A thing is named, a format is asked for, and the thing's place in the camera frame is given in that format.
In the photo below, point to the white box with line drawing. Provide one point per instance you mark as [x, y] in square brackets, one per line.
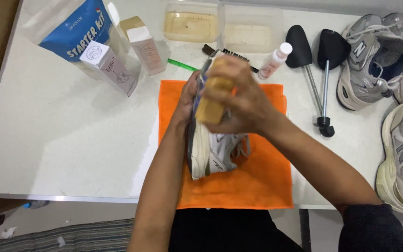
[108, 66]

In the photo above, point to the orange microfibre cloth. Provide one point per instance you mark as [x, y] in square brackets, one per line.
[257, 175]

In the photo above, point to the black shoe tree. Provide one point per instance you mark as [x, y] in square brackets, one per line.
[303, 56]
[331, 52]

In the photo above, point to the black bristle brush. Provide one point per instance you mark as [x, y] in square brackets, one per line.
[233, 55]

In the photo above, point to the grey sneaker with navy lining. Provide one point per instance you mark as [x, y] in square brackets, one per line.
[369, 66]

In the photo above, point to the grey white sneaker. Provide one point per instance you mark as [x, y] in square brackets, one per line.
[212, 147]

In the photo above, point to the small pink white bottle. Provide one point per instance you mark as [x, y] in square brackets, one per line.
[275, 60]

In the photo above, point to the pink white box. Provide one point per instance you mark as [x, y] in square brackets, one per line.
[143, 45]

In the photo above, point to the empty clear plastic tub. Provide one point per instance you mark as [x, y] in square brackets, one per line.
[252, 29]

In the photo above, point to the blue white pouch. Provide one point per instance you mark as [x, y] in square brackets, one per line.
[73, 29]

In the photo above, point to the person's left fingers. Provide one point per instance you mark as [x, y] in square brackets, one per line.
[191, 87]

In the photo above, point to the person's black clothing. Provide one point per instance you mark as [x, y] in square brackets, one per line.
[257, 231]

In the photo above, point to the person's right hand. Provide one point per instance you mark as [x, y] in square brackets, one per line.
[247, 101]

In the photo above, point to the clear plastic tub with liquid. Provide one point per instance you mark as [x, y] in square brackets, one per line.
[191, 26]

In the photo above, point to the person's right fingers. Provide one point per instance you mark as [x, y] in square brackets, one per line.
[222, 73]

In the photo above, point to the person's left hand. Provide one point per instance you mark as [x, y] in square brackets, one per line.
[187, 99]

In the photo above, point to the wooden brush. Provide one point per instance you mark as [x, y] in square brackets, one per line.
[213, 98]

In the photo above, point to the plastic water bottle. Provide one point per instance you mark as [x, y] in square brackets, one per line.
[35, 204]

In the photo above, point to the striped mat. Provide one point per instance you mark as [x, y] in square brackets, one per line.
[68, 236]

